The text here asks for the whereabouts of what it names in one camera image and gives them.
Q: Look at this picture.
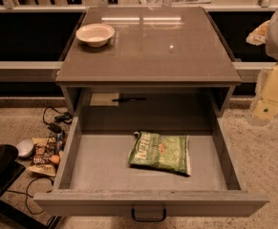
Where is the black floor cable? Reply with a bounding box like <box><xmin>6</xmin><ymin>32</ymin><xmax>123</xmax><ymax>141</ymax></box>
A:
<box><xmin>42</xmin><ymin>106</ymin><xmax>74</xmax><ymax>135</ymax></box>

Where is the small grey bowl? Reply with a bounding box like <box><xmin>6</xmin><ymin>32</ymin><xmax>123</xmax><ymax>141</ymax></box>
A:
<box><xmin>16</xmin><ymin>139</ymin><xmax>33</xmax><ymax>157</ymax></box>

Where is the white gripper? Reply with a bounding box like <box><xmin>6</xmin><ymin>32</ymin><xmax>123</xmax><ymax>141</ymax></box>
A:
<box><xmin>246</xmin><ymin>10</ymin><xmax>278</xmax><ymax>126</ymax></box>

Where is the open grey drawer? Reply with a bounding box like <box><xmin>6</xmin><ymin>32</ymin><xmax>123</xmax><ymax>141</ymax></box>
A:
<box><xmin>33</xmin><ymin>93</ymin><xmax>269</xmax><ymax>219</ymax></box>

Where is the black chair base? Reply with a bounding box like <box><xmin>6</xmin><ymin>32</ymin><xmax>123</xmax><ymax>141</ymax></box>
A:
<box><xmin>0</xmin><ymin>144</ymin><xmax>61</xmax><ymax>229</ymax></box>

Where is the green jalapeno chip bag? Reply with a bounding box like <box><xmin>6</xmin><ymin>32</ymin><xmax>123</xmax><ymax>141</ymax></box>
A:
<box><xmin>128</xmin><ymin>131</ymin><xmax>191</xmax><ymax>177</ymax></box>

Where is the orange fruit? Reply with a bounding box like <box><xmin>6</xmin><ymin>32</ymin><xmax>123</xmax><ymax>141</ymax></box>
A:
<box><xmin>50</xmin><ymin>155</ymin><xmax>60</xmax><ymax>164</ymax></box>

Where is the black drawer handle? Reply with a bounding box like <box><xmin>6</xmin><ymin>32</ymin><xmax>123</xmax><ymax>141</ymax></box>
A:
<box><xmin>131</xmin><ymin>208</ymin><xmax>166</xmax><ymax>222</ymax></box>

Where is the grey cabinet counter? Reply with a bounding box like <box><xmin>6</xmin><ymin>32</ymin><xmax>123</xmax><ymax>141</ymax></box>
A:
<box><xmin>55</xmin><ymin>7</ymin><xmax>241</xmax><ymax>115</ymax></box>

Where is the white bowl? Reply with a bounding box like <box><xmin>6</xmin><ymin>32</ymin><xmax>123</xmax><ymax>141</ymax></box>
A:
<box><xmin>75</xmin><ymin>24</ymin><xmax>115</xmax><ymax>48</ymax></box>

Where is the brown snack bag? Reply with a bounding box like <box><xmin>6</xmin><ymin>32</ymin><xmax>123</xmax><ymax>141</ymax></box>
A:
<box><xmin>27</xmin><ymin>137</ymin><xmax>65</xmax><ymax>177</ymax></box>

